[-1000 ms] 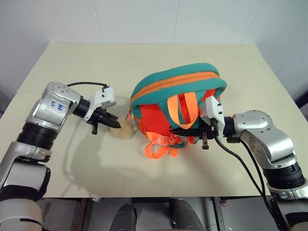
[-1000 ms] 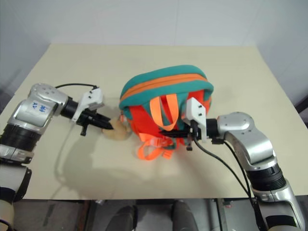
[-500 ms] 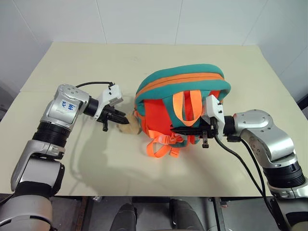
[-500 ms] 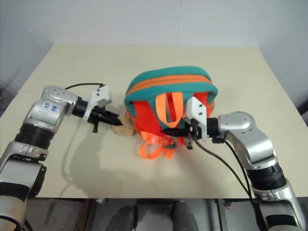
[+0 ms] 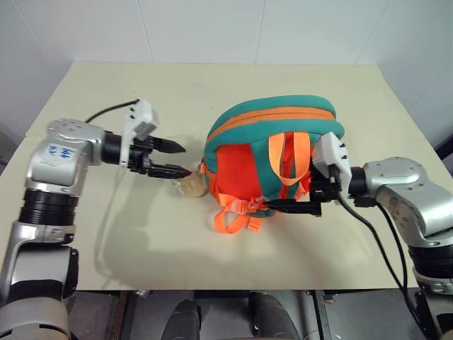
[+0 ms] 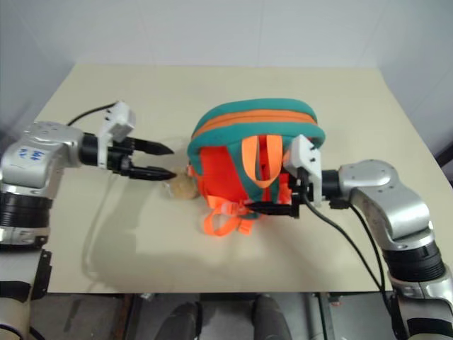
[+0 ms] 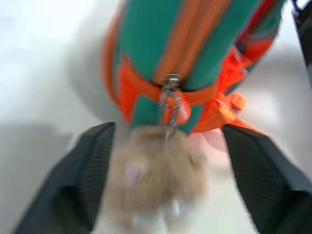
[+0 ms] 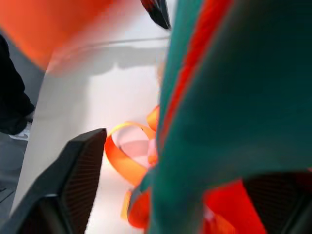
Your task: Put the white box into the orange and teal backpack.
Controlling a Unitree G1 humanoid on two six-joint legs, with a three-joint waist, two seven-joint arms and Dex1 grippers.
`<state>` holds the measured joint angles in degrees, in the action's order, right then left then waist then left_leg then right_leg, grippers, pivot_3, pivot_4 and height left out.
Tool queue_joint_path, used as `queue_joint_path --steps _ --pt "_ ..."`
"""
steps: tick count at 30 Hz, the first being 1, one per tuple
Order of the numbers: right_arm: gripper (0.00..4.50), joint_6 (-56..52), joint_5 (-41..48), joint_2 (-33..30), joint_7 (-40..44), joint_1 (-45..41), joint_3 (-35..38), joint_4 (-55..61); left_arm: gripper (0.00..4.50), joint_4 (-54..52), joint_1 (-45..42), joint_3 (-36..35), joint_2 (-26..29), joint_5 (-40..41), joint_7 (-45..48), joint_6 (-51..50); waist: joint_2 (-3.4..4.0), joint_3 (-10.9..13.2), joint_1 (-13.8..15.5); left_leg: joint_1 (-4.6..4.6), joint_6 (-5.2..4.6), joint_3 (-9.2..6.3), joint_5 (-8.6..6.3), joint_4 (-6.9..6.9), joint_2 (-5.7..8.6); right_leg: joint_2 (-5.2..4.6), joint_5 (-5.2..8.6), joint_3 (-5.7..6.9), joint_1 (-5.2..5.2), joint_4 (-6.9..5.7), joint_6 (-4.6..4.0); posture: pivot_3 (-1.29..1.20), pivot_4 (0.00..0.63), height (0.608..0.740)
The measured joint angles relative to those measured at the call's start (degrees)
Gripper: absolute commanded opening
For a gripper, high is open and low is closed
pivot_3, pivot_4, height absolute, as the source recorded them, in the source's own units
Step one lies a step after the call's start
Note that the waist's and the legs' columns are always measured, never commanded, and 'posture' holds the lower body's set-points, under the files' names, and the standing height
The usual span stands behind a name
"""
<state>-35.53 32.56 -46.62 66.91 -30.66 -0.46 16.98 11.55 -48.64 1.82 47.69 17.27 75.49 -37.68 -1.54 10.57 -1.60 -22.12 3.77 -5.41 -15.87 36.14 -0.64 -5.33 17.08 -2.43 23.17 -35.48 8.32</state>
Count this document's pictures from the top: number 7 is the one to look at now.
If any silver metal keychain clasp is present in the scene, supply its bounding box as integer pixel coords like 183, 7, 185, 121
157, 73, 189, 141

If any orange and teal backpack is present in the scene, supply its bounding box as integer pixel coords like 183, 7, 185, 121
101, 0, 287, 140

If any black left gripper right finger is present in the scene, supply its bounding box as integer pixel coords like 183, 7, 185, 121
222, 124, 312, 234

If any beige plush toy keychain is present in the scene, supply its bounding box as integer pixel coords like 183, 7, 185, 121
93, 126, 211, 234

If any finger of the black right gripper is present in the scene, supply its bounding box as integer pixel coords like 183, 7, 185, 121
291, 0, 312, 89

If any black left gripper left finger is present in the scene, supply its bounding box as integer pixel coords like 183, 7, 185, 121
13, 121, 116, 234

